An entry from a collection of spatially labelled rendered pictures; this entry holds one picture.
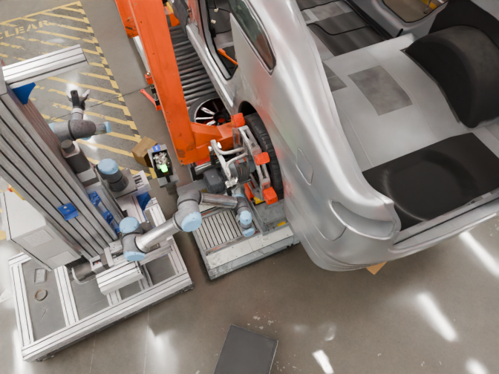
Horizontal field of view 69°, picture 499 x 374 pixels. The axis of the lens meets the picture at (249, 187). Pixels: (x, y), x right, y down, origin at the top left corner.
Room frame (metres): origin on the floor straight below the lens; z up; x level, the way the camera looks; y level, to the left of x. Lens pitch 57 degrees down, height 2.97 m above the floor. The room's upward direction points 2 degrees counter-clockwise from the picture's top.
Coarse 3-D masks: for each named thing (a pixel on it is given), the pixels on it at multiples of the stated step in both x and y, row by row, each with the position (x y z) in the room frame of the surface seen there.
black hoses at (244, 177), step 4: (240, 164) 1.47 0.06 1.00; (244, 164) 1.45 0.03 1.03; (236, 168) 1.41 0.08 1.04; (240, 168) 1.40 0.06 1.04; (244, 168) 1.40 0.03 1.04; (248, 168) 1.40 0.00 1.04; (240, 172) 1.38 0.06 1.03; (244, 172) 1.38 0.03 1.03; (248, 172) 1.38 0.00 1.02; (240, 176) 1.36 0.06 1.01; (244, 176) 1.36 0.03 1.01; (248, 176) 1.37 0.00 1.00; (240, 180) 1.34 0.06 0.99; (244, 180) 1.35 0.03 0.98; (248, 180) 1.35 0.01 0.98; (240, 184) 1.33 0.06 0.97
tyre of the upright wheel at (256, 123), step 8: (256, 112) 1.86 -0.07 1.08; (248, 120) 1.75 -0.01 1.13; (256, 120) 1.70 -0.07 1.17; (256, 128) 1.63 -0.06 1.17; (264, 128) 1.62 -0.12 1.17; (264, 136) 1.56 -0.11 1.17; (264, 144) 1.51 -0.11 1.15; (272, 144) 1.51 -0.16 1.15; (272, 152) 1.46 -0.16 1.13; (272, 160) 1.42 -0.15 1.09; (272, 168) 1.39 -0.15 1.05; (272, 176) 1.38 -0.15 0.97; (280, 176) 1.36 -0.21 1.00; (280, 184) 1.33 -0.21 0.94; (280, 192) 1.31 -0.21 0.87
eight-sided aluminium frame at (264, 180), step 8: (232, 128) 1.81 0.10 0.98; (240, 128) 1.68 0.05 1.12; (248, 128) 1.68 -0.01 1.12; (232, 136) 1.83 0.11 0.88; (240, 136) 1.81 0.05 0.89; (248, 136) 1.64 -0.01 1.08; (240, 144) 1.81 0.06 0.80; (248, 144) 1.54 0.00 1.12; (256, 144) 1.54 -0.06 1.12; (256, 152) 1.48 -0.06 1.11; (256, 168) 1.42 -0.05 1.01; (264, 168) 1.40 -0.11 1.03; (264, 176) 1.38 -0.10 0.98; (248, 184) 1.57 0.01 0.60; (256, 184) 1.55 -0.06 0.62; (264, 184) 1.34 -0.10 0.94; (256, 192) 1.44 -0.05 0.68
